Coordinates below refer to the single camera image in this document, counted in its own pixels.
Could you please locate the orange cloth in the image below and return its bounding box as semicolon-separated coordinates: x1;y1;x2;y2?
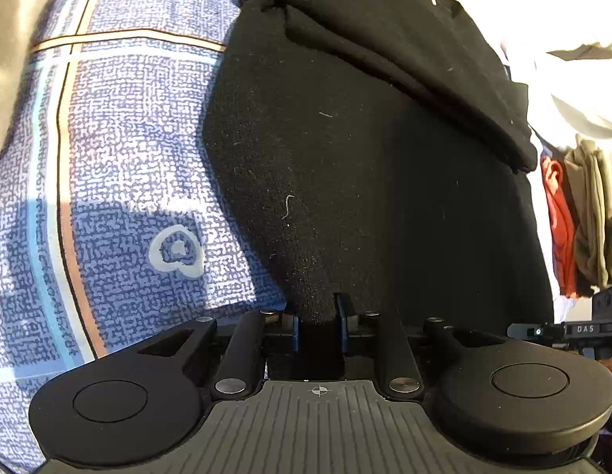
540;155;581;300

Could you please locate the cream folded cloth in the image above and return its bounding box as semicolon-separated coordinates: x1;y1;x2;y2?
0;0;112;162

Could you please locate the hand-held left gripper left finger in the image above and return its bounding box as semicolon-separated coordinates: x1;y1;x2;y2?
137;307;301;402

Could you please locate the white cloth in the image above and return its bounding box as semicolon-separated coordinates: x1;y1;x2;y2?
424;0;612;152

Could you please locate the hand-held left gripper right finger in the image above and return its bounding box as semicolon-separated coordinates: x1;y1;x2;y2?
333;293;510;402

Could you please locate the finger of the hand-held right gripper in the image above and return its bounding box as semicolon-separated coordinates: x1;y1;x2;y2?
507;322;567;341

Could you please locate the black knit garment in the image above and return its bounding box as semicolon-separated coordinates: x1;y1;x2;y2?
202;0;555;382

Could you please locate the blue patterned bed sheet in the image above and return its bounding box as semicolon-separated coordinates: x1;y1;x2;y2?
0;0;299;472

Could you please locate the olive cloth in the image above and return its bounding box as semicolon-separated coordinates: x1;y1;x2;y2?
564;134;612;289

